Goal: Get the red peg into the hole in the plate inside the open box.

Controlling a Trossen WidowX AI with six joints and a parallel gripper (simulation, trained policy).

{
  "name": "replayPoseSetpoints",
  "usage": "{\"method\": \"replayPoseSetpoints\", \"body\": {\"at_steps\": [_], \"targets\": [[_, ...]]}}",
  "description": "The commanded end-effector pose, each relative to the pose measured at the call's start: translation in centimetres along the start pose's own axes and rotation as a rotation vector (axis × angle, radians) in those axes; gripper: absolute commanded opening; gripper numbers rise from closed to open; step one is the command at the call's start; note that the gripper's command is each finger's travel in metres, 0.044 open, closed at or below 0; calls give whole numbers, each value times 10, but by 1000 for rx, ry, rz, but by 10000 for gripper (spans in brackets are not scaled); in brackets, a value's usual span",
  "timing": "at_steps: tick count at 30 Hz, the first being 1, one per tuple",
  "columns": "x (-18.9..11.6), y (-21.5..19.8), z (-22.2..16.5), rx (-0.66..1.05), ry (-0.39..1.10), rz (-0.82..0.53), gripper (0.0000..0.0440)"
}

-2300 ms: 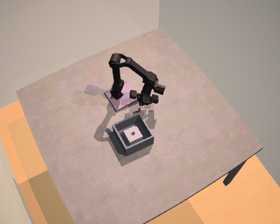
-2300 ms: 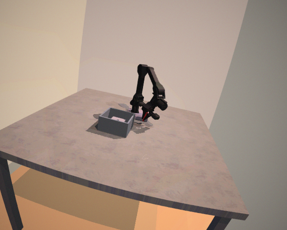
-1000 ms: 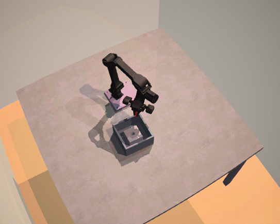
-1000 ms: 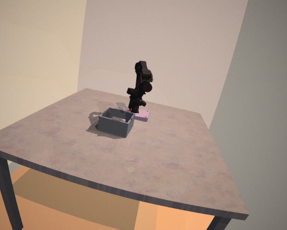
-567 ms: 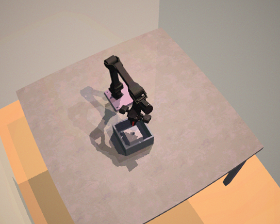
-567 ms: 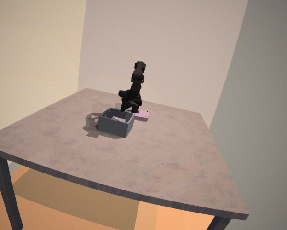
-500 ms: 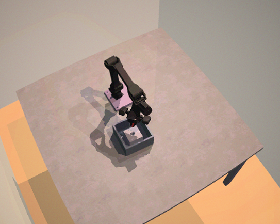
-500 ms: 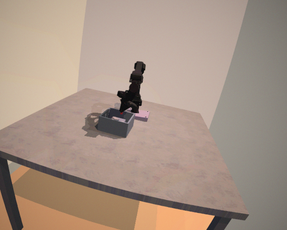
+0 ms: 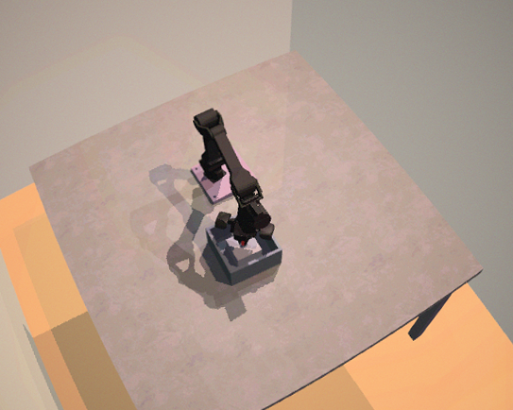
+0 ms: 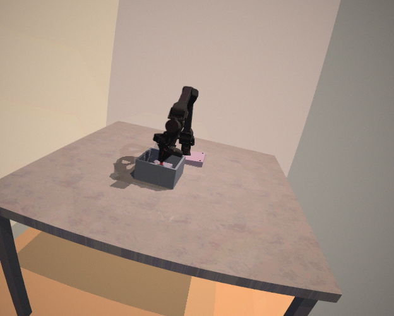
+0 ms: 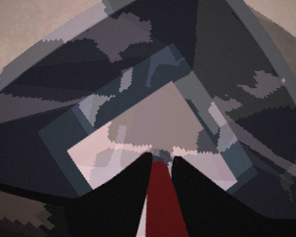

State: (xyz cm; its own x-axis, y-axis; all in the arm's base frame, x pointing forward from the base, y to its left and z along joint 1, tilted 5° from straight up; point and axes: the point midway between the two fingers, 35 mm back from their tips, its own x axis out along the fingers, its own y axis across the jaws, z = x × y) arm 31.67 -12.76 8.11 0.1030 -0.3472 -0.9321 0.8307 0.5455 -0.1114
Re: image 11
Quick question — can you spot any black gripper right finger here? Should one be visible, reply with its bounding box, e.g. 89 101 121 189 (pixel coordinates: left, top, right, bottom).
172 156 296 237

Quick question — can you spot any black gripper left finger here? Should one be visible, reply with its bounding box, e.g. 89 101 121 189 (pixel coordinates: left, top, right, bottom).
0 152 153 237

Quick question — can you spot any red peg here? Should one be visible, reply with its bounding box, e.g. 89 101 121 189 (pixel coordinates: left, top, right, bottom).
144 161 188 237

